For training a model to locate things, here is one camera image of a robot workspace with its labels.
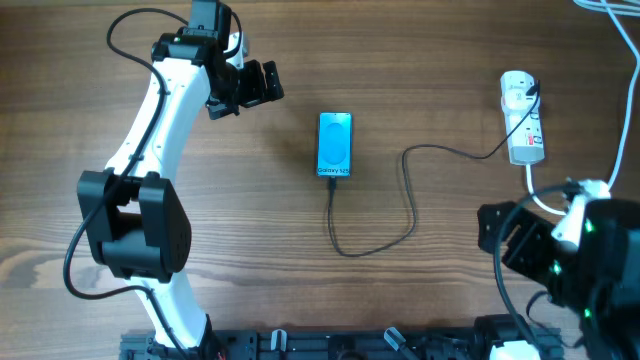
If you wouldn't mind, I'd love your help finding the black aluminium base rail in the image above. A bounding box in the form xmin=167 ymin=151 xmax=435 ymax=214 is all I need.
xmin=118 ymin=327 xmax=566 ymax=360

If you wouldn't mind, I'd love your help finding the white power strip cord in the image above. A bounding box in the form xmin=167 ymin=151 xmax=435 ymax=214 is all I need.
xmin=524 ymin=0 xmax=640 ymax=217

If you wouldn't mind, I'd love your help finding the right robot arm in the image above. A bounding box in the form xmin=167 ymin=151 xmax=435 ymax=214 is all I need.
xmin=477 ymin=199 xmax=639 ymax=359

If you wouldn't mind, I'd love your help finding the turquoise Galaxy smartphone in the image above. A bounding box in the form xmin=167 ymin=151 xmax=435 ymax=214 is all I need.
xmin=316 ymin=112 xmax=353 ymax=177

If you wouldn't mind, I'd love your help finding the left black camera cable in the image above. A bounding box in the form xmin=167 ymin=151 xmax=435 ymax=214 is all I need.
xmin=62 ymin=7 xmax=244 ymax=360

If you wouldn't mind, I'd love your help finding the white USB charger plug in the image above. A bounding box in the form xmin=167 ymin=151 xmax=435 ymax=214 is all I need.
xmin=501 ymin=88 xmax=535 ymax=115

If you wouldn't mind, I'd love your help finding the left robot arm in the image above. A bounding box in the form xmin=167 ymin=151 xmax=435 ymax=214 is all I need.
xmin=75 ymin=1 xmax=284 ymax=359

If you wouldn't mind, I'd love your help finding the black USB charging cable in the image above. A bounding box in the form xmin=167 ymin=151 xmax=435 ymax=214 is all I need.
xmin=326 ymin=81 xmax=542 ymax=258

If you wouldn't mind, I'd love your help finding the white power strip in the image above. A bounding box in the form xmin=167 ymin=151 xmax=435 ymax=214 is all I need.
xmin=500 ymin=70 xmax=545 ymax=166

